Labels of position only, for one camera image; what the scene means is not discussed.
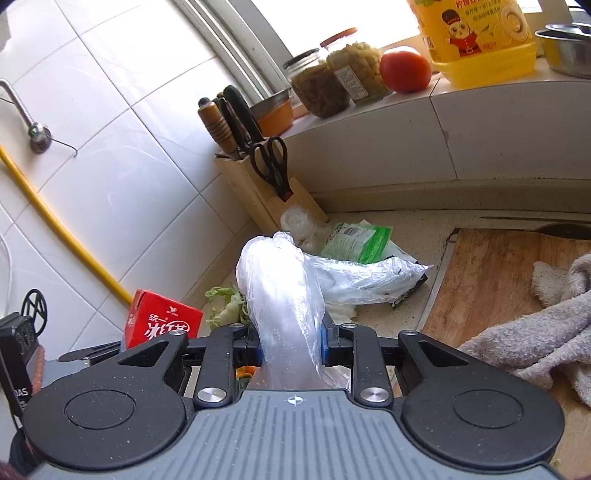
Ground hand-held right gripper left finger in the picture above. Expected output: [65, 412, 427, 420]
[46, 322, 265, 410]

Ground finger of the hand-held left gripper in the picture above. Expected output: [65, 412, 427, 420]
[58, 344, 123, 363]

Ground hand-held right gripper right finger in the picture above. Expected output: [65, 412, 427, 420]
[321, 318, 490, 410]

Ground napa cabbage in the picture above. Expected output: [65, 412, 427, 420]
[204, 285, 252, 330]

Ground green snack packet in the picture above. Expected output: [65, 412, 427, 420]
[320, 220, 393, 265]

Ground small clear plastic bag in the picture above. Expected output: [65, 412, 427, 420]
[281, 205, 331, 252]

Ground red blue drink carton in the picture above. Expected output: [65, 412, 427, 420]
[122, 289, 204, 350]

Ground clear wrapper black edge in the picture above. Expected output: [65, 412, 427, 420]
[302, 253, 435, 310]

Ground yellow pipe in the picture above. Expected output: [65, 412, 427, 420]
[0, 145, 133, 305]

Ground wooden knife block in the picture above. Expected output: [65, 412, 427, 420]
[213, 148, 329, 234]

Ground wooden cutting board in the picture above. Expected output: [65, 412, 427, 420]
[418, 227, 591, 467]

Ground black scissors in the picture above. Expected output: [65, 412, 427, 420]
[248, 136, 295, 202]

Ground grey towel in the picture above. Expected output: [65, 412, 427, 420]
[457, 253, 591, 407]

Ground orange metal bowl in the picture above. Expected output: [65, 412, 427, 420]
[249, 88, 295, 137]

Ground glass jar dark pickles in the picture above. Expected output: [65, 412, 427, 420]
[283, 47, 352, 118]

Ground glass jar yellow pickles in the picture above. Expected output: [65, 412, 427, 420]
[320, 28, 393, 107]

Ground red tomato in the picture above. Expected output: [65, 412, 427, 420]
[380, 46, 432, 94]

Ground steel pot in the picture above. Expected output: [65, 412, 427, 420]
[534, 22, 591, 79]

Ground wire hook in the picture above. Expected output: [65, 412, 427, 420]
[48, 137, 78, 158]

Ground metal hose wall fitting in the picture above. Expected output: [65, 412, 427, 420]
[0, 79, 51, 153]

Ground wooden handle knife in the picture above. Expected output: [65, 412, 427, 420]
[198, 98, 241, 160]

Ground slim black handle knife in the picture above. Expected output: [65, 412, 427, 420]
[216, 95, 252, 155]

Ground white window frame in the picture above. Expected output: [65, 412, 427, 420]
[173, 0, 296, 109]

